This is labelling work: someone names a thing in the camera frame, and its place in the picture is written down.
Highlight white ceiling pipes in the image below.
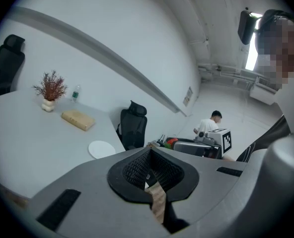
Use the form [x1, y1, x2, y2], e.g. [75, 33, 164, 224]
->
[197, 62, 258, 85]

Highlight grey wall cable duct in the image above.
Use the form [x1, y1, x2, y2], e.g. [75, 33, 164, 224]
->
[11, 5, 188, 118]

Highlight black office chair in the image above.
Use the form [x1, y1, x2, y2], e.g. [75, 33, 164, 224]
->
[0, 34, 26, 101]
[115, 100, 148, 151]

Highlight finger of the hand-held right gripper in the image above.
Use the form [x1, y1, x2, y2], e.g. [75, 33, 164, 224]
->
[173, 141, 213, 157]

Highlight beige wooden block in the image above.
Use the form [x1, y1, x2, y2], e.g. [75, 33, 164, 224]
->
[61, 109, 96, 132]

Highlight black head-worn camera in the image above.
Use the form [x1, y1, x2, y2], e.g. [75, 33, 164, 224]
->
[237, 7, 262, 46]

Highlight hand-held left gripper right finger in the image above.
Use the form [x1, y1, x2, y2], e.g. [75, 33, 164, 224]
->
[150, 146, 248, 227]

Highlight wall poster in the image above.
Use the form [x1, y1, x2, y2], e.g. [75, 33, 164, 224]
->
[182, 86, 194, 107]

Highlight white plate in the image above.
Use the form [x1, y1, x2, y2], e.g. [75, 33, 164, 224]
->
[88, 140, 116, 159]

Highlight person's head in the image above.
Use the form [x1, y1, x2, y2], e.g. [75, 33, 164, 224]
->
[254, 8, 294, 91]

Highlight red strawberry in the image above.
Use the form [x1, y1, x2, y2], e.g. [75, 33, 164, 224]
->
[164, 137, 179, 149]

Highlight black strap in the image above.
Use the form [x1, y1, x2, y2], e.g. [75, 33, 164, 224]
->
[235, 115, 292, 163]

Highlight red plant in white vase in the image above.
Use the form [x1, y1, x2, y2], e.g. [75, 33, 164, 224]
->
[32, 70, 68, 113]

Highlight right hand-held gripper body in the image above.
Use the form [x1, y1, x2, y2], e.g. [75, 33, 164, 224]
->
[195, 128, 233, 159]

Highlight clear plastic water bottle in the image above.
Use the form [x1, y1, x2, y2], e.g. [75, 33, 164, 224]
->
[71, 84, 81, 103]

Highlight bright window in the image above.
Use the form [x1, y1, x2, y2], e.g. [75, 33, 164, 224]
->
[244, 12, 262, 71]

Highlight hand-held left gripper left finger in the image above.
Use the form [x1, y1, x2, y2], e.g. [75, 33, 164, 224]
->
[29, 146, 168, 238]

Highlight white air conditioner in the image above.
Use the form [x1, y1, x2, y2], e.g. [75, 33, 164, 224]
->
[249, 76, 279, 106]

